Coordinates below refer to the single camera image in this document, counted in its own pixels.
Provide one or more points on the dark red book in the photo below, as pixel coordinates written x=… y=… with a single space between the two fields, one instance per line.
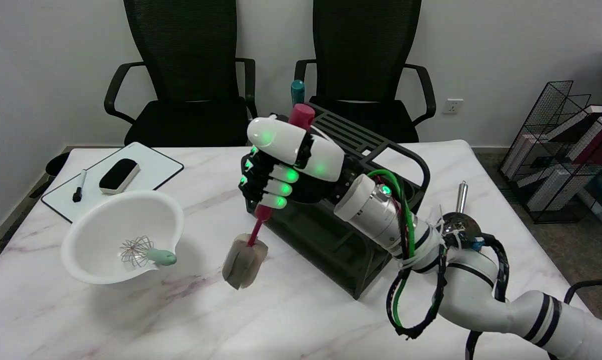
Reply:
x=600 y=137

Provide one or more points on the steel scoop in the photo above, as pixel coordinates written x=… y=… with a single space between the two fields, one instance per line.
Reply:
x=461 y=210

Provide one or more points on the black whiteboard eraser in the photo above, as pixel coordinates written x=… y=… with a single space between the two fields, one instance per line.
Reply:
x=119 y=175

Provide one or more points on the pink sponge bottle brush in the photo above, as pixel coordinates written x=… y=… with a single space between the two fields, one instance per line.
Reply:
x=247 y=252

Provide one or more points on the black marker pen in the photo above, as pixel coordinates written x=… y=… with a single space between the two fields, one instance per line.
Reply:
x=79 y=187

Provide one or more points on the black round base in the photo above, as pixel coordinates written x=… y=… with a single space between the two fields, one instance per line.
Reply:
x=56 y=163

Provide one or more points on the white wall socket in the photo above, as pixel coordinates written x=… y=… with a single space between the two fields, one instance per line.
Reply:
x=452 y=106

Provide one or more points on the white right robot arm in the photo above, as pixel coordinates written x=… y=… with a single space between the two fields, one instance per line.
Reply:
x=460 y=265

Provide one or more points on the small whiteboard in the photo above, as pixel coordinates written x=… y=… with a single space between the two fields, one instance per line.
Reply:
x=113 y=179

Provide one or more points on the black kitchen storage rack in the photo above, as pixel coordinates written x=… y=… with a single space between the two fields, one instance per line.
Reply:
x=345 y=220

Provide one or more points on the white mixing bowl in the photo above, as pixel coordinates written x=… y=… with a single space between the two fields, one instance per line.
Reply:
x=123 y=237

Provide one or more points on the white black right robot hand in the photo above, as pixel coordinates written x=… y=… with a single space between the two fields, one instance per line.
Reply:
x=300 y=155

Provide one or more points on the black mesh office chair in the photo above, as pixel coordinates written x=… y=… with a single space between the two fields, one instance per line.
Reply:
x=365 y=70
x=186 y=75

